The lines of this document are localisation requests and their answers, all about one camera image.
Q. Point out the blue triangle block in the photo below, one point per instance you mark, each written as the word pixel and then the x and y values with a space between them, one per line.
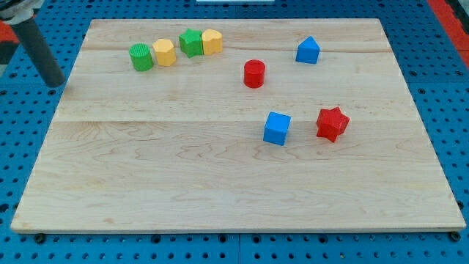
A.
pixel 308 51

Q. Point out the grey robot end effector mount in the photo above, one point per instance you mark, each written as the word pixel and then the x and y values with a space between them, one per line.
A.
pixel 17 11

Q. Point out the blue cube block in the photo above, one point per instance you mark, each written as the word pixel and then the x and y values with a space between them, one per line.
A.
pixel 276 128

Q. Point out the yellow hexagon block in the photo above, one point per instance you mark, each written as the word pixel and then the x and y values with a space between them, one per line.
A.
pixel 165 52

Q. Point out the green star block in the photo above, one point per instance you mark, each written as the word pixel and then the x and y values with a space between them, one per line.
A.
pixel 191 43

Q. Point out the yellow heart block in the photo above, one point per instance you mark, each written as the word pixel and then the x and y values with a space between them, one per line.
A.
pixel 212 42

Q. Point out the green cylinder block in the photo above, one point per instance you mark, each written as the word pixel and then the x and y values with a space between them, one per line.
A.
pixel 141 57

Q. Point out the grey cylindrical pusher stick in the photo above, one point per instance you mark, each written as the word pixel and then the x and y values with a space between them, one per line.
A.
pixel 34 44

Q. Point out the red cylinder block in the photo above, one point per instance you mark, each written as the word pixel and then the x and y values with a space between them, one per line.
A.
pixel 254 73

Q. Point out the wooden board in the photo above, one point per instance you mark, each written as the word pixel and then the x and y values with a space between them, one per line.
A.
pixel 180 149

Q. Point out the red star block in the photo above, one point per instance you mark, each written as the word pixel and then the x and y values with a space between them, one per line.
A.
pixel 331 123

